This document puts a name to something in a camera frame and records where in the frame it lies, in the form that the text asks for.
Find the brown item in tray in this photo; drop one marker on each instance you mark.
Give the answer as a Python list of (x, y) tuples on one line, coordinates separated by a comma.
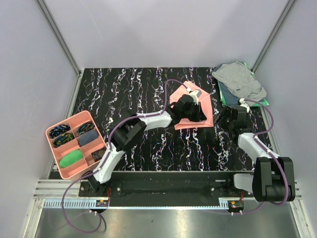
[(97, 155)]

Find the green item in tray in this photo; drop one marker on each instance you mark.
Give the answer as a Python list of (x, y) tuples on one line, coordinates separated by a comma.
[(71, 158)]

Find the aluminium frame post left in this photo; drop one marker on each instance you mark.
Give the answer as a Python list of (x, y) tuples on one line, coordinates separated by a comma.
[(55, 29)]

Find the dark blue cloth in tray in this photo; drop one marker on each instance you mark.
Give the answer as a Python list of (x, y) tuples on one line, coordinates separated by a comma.
[(87, 137)]

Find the aluminium front rail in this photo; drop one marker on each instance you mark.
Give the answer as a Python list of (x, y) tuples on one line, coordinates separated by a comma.
[(276, 192)]

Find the dark blue folded cloth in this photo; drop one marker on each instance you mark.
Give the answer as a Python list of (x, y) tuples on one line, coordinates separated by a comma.
[(226, 97)]

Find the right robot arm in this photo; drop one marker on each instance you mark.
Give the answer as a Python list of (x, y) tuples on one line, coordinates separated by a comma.
[(273, 177)]

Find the blue patterned item in tray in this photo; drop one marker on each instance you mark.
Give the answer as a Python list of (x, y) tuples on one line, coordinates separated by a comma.
[(58, 130)]

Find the grey cable duct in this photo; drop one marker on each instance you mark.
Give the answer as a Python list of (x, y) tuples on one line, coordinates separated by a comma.
[(214, 204)]

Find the pink satin napkin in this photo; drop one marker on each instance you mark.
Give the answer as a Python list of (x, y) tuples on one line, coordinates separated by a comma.
[(206, 105)]

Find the aluminium frame post right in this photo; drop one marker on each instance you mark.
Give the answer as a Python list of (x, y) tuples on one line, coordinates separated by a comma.
[(274, 32)]

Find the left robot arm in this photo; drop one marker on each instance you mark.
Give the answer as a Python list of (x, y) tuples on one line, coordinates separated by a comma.
[(126, 134)]

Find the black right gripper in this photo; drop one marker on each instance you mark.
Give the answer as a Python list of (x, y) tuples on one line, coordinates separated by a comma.
[(225, 111)]

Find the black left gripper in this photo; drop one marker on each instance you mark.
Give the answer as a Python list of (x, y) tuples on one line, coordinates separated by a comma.
[(199, 115)]

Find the aluminium frame post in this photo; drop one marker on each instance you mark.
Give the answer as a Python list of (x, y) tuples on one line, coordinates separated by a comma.
[(274, 32), (55, 29)]

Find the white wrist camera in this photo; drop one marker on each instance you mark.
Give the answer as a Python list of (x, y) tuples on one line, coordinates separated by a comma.
[(195, 94), (242, 103)]

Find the grey cloth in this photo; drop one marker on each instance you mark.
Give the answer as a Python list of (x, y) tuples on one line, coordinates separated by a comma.
[(240, 81)]

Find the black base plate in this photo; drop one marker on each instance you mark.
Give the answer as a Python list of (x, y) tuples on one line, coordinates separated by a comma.
[(171, 187)]

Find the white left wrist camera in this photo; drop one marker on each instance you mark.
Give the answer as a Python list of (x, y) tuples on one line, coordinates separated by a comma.
[(195, 94)]

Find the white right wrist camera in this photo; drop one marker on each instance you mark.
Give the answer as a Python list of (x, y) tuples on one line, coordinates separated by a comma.
[(242, 103)]

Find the pink compartment tray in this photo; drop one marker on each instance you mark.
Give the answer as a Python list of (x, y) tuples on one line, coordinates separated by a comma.
[(87, 163)]

